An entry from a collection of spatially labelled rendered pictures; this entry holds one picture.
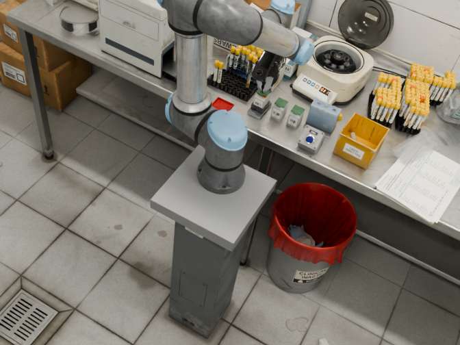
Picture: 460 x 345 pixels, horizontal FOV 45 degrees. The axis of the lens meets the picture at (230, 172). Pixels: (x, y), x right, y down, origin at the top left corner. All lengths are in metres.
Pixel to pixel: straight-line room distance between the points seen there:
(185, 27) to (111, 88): 1.64
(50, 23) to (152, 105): 0.75
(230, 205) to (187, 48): 0.50
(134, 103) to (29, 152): 0.62
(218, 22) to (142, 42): 0.80
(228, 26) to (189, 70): 0.24
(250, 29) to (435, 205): 0.92
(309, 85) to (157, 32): 0.59
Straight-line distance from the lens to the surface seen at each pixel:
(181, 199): 1.69
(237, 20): 1.33
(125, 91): 2.99
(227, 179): 1.68
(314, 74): 2.13
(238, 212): 1.68
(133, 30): 2.08
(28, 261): 2.70
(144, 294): 2.55
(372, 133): 2.02
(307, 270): 2.42
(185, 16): 1.37
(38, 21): 2.43
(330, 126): 2.00
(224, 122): 1.60
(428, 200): 1.94
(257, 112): 2.02
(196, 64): 1.50
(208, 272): 2.03
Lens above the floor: 2.26
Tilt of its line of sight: 49 degrees down
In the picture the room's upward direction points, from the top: 10 degrees clockwise
